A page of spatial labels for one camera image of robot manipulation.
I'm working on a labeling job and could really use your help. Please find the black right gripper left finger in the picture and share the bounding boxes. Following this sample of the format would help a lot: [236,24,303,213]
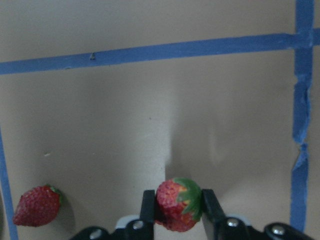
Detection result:
[139,190,156,224]

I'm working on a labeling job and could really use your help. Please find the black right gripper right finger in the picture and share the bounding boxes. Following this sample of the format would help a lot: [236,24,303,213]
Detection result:
[202,189,225,240]

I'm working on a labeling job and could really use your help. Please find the red strawberry with green leaves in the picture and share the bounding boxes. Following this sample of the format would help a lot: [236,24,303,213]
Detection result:
[155,177,203,233]

